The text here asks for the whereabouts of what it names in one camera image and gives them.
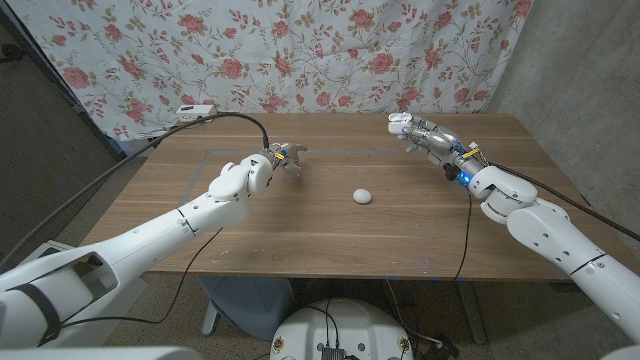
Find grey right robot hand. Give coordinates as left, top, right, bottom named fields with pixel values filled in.
left=403, top=113, right=490, bottom=182

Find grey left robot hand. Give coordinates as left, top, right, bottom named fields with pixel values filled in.
left=268, top=142, right=309, bottom=176

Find white AirPods case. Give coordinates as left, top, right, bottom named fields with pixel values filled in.
left=387, top=112, right=414, bottom=136

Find white power strip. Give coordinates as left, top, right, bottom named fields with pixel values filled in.
left=175, top=103, right=218, bottom=124

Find floral backdrop cloth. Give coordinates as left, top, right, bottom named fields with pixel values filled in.
left=4, top=0, right=535, bottom=142

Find white box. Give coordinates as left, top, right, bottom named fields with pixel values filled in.
left=115, top=137, right=157, bottom=159

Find grey table leg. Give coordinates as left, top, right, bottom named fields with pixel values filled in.
left=457, top=279, right=489, bottom=346

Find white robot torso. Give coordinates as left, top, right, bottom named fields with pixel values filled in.
left=269, top=298, right=415, bottom=360

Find black power adapter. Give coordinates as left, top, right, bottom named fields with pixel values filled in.
left=423, top=338, right=461, bottom=360

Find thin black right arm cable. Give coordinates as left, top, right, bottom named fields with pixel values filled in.
left=453, top=192, right=474, bottom=282

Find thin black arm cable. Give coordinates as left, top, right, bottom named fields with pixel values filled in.
left=453, top=192, right=474, bottom=282
left=59, top=227, right=224, bottom=331

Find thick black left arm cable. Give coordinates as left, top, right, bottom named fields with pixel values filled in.
left=0, top=111, right=271, bottom=271

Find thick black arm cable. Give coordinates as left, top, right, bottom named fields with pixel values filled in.
left=0, top=111, right=271, bottom=271
left=492, top=162, right=640, bottom=242

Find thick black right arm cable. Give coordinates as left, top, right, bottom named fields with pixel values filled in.
left=492, top=162, right=640, bottom=242

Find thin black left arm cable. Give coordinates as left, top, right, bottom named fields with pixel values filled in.
left=59, top=227, right=224, bottom=331

